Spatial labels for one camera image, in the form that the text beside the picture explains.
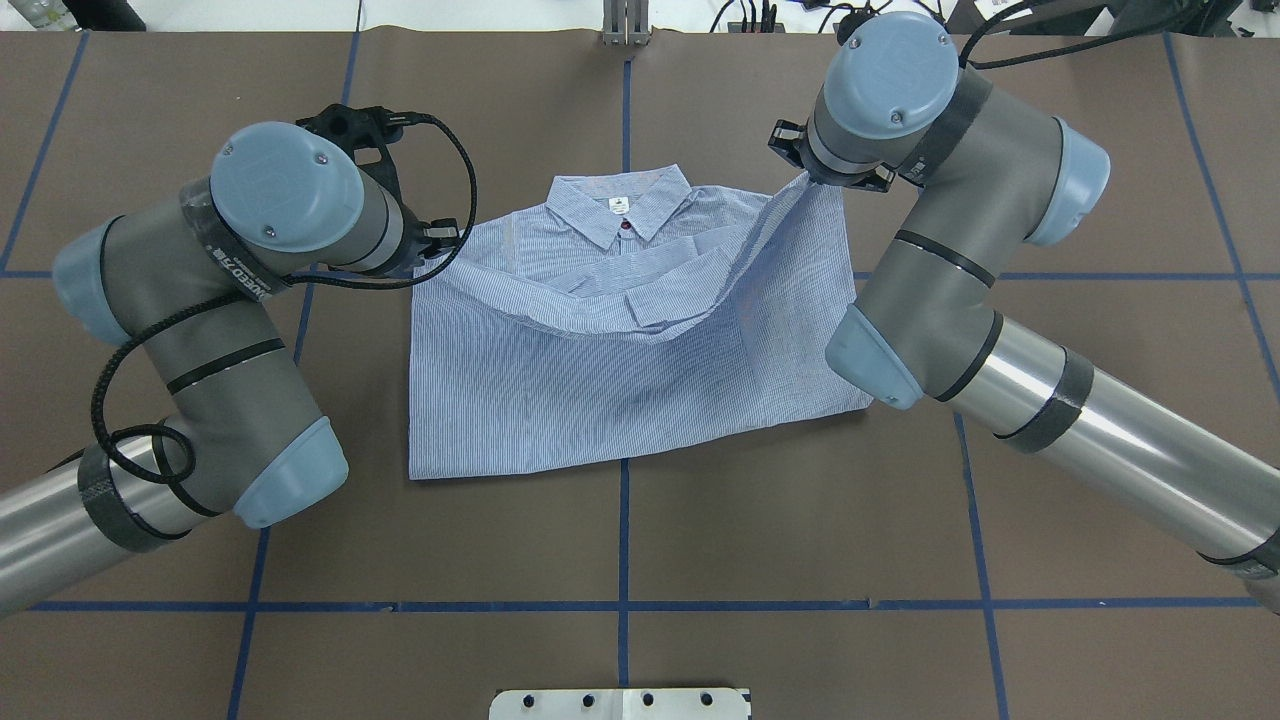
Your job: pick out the aluminium frame post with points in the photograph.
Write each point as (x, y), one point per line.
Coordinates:
(626, 23)

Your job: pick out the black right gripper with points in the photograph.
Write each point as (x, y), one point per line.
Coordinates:
(787, 138)

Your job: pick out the light blue striped shirt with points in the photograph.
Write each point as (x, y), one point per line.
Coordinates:
(624, 316)

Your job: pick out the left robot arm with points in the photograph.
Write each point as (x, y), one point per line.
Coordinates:
(201, 410)

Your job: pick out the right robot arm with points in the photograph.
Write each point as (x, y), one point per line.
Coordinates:
(901, 102)

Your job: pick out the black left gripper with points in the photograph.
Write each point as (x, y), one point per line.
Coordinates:
(441, 236)

